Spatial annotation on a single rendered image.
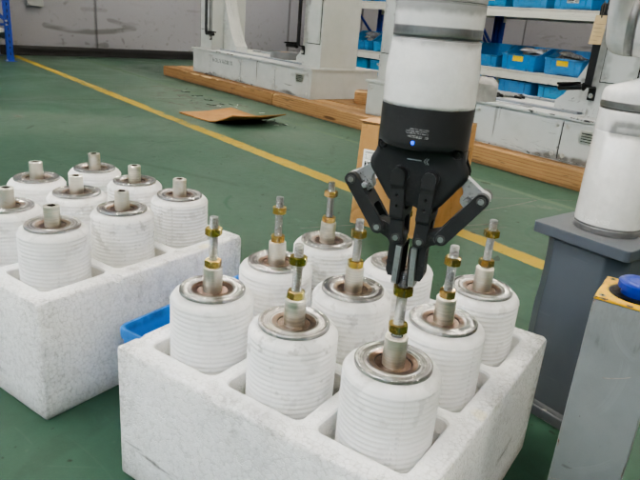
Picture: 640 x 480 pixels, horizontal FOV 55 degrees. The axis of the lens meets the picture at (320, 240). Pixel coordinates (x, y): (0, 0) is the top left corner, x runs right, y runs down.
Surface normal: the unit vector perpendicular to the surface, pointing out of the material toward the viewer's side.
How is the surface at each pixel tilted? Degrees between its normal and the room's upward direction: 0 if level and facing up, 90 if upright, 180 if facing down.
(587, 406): 90
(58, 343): 90
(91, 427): 0
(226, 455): 90
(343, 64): 90
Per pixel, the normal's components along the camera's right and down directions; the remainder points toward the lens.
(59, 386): 0.81, 0.26
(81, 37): 0.61, 0.32
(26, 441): 0.07, -0.94
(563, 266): -0.79, 0.14
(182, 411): -0.57, 0.24
